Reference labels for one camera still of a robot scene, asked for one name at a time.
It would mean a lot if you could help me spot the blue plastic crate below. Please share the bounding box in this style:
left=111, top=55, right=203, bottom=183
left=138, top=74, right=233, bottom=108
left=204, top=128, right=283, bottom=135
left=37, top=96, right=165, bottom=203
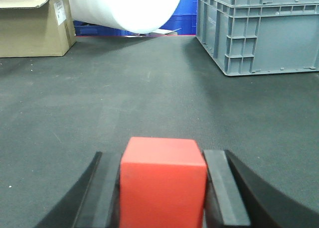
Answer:
left=73, top=0, right=197, bottom=36

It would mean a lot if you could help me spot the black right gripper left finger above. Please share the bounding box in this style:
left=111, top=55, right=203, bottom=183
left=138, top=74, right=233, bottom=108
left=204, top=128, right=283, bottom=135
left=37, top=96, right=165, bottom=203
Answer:
left=36, top=151, right=122, bottom=228

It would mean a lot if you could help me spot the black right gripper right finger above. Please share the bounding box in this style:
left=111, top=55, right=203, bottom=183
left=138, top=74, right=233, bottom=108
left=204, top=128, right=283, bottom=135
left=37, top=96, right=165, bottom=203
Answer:
left=202, top=149, right=319, bottom=228

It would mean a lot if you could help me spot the brown cardboard box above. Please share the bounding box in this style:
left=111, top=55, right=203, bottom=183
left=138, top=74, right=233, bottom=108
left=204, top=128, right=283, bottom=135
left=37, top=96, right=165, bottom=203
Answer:
left=0, top=0, right=76, bottom=58

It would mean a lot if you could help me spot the grey plastic crate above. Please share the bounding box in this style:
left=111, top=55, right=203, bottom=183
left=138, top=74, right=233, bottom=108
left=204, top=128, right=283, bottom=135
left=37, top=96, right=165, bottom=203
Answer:
left=196, top=0, right=319, bottom=76

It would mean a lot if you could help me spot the black woven table mat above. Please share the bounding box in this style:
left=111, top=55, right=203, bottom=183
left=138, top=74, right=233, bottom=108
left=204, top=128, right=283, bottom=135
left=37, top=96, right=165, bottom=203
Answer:
left=0, top=36, right=319, bottom=228

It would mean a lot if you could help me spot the red magnetic cube block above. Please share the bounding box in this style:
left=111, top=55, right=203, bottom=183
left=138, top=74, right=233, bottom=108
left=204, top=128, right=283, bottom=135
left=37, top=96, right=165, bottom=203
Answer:
left=119, top=137, right=207, bottom=228

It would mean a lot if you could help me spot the white foam roll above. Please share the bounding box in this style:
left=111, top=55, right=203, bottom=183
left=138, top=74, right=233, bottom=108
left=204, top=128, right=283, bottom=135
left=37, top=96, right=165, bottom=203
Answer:
left=69, top=0, right=180, bottom=34

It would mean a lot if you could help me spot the white paper sheet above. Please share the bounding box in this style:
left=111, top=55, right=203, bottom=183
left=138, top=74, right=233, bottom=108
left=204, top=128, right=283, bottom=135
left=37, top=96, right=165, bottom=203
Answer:
left=126, top=29, right=178, bottom=37

